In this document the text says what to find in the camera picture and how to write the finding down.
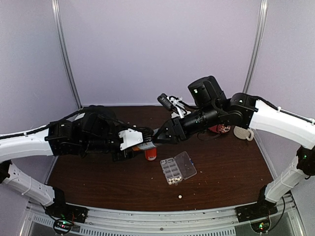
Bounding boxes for red patterned plate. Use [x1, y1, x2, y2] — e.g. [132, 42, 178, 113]
[208, 124, 231, 134]

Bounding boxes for front aluminium rail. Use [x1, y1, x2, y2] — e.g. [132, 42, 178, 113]
[24, 206, 296, 236]

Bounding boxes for beige pills in organizer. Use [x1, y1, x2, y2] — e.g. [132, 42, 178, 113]
[167, 176, 183, 185]

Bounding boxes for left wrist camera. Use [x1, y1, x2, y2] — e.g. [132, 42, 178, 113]
[118, 128, 143, 150]

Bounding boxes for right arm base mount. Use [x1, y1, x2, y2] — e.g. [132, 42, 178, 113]
[235, 185, 278, 234]

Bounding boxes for orange pill bottle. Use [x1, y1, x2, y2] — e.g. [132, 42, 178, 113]
[145, 148, 157, 161]

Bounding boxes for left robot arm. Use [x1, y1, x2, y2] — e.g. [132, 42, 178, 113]
[0, 105, 154, 218]

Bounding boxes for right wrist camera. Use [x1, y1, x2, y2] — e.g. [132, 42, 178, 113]
[157, 93, 191, 118]

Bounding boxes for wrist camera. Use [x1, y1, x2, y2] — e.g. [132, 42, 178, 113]
[118, 128, 143, 150]
[157, 93, 191, 118]

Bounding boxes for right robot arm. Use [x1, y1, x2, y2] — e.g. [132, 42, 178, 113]
[153, 76, 315, 217]

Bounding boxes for cream ceramic mug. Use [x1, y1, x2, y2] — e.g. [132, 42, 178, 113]
[233, 126, 254, 142]

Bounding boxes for aluminium frame post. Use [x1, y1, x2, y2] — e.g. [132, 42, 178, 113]
[51, 0, 82, 109]
[243, 0, 269, 93]

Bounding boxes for left black braided cable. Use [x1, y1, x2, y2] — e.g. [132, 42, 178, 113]
[0, 105, 89, 141]

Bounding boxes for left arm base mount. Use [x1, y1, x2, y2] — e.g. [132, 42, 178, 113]
[42, 187, 88, 236]

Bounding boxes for left aluminium frame post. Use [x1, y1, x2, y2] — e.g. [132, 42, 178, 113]
[51, 0, 82, 109]

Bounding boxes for grey capped white orange bottle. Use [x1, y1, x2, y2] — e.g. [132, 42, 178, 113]
[132, 144, 155, 151]

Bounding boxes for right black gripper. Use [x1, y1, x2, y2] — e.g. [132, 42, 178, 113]
[153, 102, 222, 144]

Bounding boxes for right aluminium frame post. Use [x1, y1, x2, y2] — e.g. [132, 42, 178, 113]
[243, 0, 269, 93]

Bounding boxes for clear plastic pill organizer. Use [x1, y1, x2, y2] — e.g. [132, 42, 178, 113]
[160, 151, 197, 181]

